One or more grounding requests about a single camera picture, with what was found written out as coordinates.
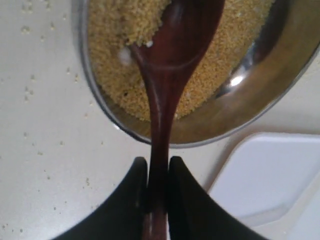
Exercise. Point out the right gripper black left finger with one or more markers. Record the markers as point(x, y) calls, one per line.
point(121, 216)

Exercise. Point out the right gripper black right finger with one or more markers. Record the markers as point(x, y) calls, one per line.
point(193, 215)

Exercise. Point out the dark red wooden spoon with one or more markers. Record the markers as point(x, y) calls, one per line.
point(188, 27)

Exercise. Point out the white plastic tray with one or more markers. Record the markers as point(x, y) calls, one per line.
point(271, 183)

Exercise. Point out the steel bowl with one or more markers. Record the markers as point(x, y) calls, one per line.
point(286, 45)

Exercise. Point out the yellow millet grains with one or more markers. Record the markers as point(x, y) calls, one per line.
point(115, 24)

